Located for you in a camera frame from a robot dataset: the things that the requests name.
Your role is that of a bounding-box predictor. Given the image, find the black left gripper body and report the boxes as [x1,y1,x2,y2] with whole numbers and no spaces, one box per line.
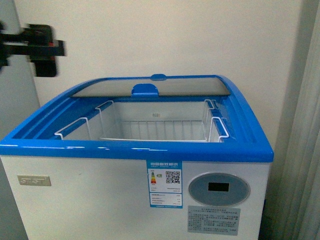
[0,22,66,77]

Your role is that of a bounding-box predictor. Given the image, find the silver brand badge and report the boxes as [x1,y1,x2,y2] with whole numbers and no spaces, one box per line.
[17,175,52,187]

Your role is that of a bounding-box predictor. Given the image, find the white chest freezer blue rim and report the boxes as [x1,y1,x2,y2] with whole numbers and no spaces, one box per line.
[0,75,274,240]

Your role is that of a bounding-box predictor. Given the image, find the blue energy label sticker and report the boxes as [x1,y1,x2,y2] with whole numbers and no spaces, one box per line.
[146,160,183,209]

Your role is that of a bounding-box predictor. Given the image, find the oval grey control panel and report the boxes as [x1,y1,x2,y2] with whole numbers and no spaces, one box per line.
[188,173,251,207]

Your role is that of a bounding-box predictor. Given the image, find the grey instruction sticker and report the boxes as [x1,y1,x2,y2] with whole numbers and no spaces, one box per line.
[187,205,241,236]

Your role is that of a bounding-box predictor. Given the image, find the white vertical curtain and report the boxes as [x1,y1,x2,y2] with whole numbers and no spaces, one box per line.
[259,0,320,240]

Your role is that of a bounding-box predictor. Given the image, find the white wire basket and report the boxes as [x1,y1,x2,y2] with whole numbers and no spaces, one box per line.
[54,99,230,143]

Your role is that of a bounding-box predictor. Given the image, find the glass sliding lid blue handle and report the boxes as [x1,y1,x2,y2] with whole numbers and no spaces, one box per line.
[72,74,231,98]

